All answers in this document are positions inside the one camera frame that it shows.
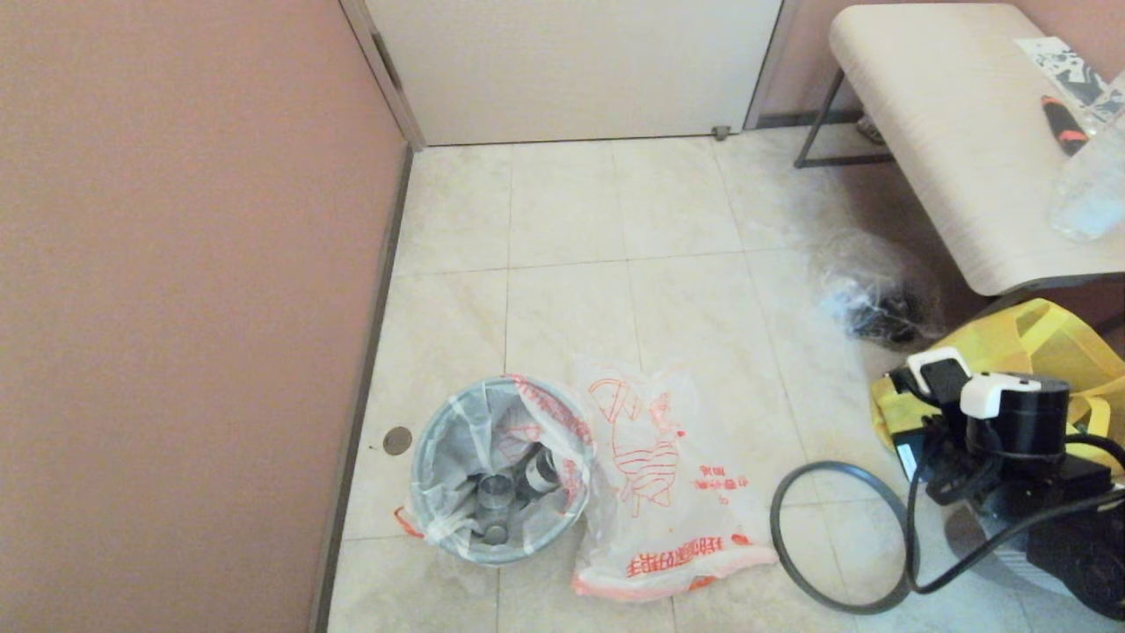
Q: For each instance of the dark bottle with white label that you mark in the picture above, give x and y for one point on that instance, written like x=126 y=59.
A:
x=540 y=472

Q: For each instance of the clear plastic bottle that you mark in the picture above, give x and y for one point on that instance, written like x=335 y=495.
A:
x=1090 y=193

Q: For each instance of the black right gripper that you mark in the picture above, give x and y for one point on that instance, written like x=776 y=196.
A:
x=1037 y=431

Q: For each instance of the clear bag with dark items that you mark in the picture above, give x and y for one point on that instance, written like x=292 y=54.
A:
x=866 y=294

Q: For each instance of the yellow fabric tote bag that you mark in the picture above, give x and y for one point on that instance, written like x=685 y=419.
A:
x=1011 y=338

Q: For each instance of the round metal floor drain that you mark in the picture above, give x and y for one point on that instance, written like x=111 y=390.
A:
x=397 y=441

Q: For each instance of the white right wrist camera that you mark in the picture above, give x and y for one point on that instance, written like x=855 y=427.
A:
x=993 y=396

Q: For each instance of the beige wood grain table top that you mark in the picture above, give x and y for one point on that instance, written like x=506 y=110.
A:
x=949 y=132

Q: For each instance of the flat orange print plastic bag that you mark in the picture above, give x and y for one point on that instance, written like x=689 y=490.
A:
x=668 y=527

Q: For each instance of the white ribbed cylinder object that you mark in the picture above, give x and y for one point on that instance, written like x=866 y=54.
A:
x=1011 y=580

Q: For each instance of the black and white printed leaflet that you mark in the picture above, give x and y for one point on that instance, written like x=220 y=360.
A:
x=1059 y=66

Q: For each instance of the black and orange tool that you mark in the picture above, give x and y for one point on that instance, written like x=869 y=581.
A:
x=1062 y=127

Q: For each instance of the long dark grey baseboard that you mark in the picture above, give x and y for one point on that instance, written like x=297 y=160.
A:
x=367 y=387

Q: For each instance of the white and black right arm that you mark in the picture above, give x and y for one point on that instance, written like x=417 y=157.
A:
x=1081 y=554

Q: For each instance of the white plastic bag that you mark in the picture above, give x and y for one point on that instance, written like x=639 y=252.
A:
x=457 y=440

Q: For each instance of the white door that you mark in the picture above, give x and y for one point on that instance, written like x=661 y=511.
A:
x=571 y=70

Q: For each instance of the short dark grey baseboard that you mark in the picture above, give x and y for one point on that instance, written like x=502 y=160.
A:
x=791 y=119

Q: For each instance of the small grey striped object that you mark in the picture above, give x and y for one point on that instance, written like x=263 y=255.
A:
x=868 y=130

